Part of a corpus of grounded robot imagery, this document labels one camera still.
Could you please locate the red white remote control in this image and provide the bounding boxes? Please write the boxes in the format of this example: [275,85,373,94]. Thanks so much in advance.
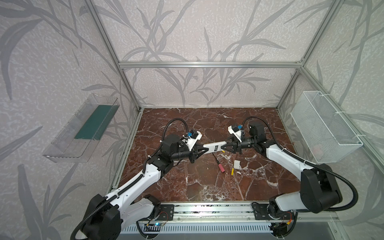
[203,141,227,154]

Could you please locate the white battery cover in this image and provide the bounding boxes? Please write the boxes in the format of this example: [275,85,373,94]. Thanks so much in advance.
[234,160,241,170]

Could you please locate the red handled screwdriver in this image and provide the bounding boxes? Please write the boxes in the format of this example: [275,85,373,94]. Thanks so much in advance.
[212,153,225,173]

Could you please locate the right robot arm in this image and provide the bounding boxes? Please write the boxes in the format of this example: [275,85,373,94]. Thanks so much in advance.
[222,123,359,214]

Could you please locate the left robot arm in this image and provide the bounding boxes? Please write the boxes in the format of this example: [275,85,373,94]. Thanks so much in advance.
[70,130,208,240]

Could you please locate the green mat in shelf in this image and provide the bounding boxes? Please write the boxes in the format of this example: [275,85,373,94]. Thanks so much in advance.
[75,105,120,141]

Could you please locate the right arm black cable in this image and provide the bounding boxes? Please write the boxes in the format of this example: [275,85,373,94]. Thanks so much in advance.
[241,116,359,212]

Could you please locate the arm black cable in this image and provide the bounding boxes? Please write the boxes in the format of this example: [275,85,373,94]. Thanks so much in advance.
[70,117,190,240]
[241,116,359,212]

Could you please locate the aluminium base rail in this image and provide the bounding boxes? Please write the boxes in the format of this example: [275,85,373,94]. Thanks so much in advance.
[86,201,340,224]

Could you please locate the white wire mesh basket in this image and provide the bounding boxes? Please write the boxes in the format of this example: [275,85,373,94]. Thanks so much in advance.
[291,91,363,163]

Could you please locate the aluminium frame crossbar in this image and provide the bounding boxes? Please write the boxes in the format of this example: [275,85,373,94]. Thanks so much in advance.
[119,62,301,69]

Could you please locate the clear plastic wall shelf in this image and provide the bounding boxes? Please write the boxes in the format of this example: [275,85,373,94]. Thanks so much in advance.
[43,94,120,163]

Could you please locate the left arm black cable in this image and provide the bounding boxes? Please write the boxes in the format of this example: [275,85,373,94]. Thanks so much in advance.
[70,117,190,240]

